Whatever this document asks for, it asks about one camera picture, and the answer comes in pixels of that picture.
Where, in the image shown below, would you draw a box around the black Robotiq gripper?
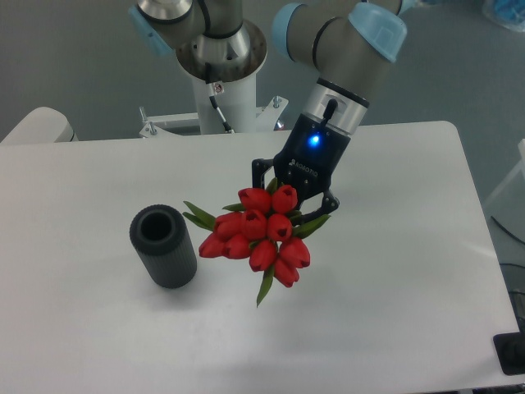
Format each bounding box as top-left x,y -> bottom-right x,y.
252,115 -> 350,225

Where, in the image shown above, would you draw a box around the red tulip bouquet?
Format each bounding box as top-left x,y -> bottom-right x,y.
183,181 -> 331,304

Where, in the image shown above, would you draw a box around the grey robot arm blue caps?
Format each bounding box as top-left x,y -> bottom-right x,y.
129,1 -> 411,225

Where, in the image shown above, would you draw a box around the dark grey ribbed vase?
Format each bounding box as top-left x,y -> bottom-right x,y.
129,204 -> 197,289

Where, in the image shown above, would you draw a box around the white rounded chair back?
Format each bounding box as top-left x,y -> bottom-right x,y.
1,107 -> 79,146

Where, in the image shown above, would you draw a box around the black device at table edge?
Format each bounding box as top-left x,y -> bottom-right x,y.
493,332 -> 524,376

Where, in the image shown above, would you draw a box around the blue plastic bag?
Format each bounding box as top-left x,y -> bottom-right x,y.
482,0 -> 524,32

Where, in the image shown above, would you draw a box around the grey cable on pedestal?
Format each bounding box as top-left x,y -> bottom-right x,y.
208,94 -> 235,135

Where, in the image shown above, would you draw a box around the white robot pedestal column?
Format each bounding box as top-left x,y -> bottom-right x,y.
190,74 -> 256,135

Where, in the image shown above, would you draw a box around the white pedestal base frame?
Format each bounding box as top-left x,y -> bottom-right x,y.
139,95 -> 289,138

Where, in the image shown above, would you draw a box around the black cable right side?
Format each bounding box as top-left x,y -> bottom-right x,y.
491,216 -> 525,239

